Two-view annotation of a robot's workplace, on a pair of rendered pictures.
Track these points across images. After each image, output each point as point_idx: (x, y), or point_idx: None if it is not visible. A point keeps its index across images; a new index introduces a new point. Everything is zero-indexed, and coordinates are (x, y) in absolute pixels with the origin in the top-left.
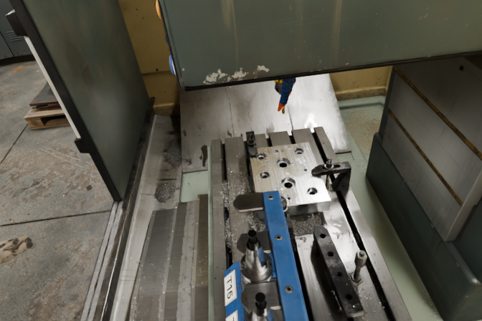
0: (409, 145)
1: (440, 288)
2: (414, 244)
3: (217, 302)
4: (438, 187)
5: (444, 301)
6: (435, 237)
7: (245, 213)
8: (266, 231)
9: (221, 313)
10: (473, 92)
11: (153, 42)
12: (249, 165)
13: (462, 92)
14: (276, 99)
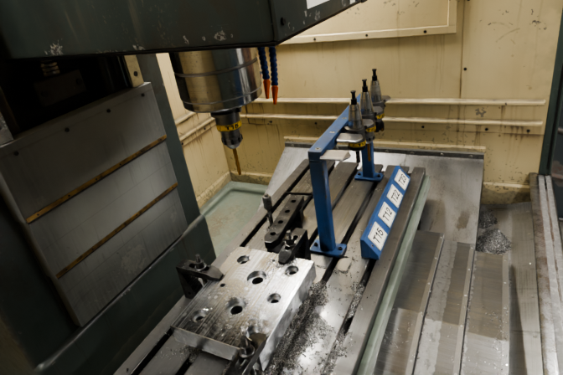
0: (114, 244)
1: (205, 260)
2: (178, 292)
3: (394, 244)
4: (158, 212)
5: (211, 259)
6: (179, 249)
7: (323, 309)
8: (336, 140)
9: (392, 237)
10: (128, 113)
11: None
12: None
13: (121, 124)
14: None
